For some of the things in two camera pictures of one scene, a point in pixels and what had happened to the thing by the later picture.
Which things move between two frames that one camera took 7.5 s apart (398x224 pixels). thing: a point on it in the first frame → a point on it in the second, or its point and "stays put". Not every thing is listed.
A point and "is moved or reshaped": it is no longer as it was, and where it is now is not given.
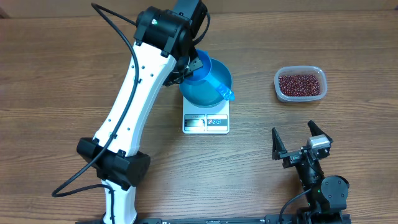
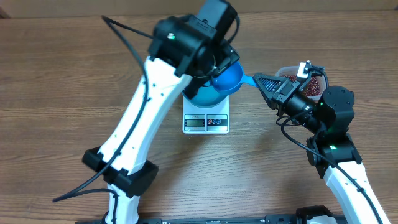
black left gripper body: (191, 63) → (221, 61)
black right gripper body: (293, 157) → (292, 100)
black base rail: (277, 219) stays put
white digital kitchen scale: (212, 120) stays put
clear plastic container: (300, 84) stays put
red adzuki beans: (299, 84) stays put
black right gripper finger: (315, 130) → (271, 86)
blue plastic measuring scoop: (203, 74) is moved or reshaped
